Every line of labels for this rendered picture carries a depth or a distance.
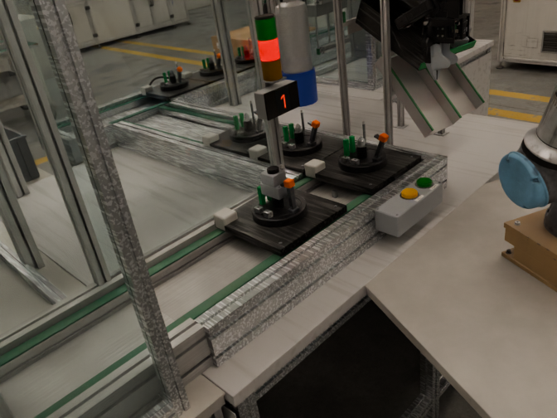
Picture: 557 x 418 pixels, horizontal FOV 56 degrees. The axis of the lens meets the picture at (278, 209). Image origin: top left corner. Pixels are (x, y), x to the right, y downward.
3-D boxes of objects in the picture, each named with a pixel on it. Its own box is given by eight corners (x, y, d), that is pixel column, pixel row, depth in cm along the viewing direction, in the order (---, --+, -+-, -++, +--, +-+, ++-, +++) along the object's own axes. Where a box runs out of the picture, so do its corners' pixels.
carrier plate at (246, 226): (347, 211, 133) (346, 204, 131) (281, 257, 119) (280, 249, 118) (280, 189, 148) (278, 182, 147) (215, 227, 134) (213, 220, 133)
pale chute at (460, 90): (476, 109, 172) (485, 101, 168) (449, 121, 166) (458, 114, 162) (428, 42, 177) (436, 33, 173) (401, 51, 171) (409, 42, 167)
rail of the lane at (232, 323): (447, 187, 155) (448, 153, 150) (218, 367, 104) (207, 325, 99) (430, 182, 159) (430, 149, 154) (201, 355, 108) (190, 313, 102)
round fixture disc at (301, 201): (318, 208, 132) (317, 201, 131) (280, 233, 124) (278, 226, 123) (279, 195, 141) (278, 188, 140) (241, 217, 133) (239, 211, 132)
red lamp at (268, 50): (283, 56, 132) (281, 36, 130) (269, 62, 130) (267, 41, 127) (270, 55, 136) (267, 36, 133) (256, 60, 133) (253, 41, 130)
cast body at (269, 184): (292, 192, 129) (288, 167, 126) (279, 200, 127) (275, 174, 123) (268, 185, 135) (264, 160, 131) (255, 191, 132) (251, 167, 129)
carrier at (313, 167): (421, 162, 152) (421, 120, 146) (372, 196, 138) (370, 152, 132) (354, 147, 168) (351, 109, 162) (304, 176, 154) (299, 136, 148)
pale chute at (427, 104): (452, 124, 163) (462, 117, 159) (424, 138, 157) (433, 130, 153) (404, 53, 169) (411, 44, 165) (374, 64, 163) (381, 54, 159)
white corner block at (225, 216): (239, 225, 134) (237, 211, 132) (226, 232, 132) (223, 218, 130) (228, 220, 137) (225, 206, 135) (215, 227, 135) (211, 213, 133)
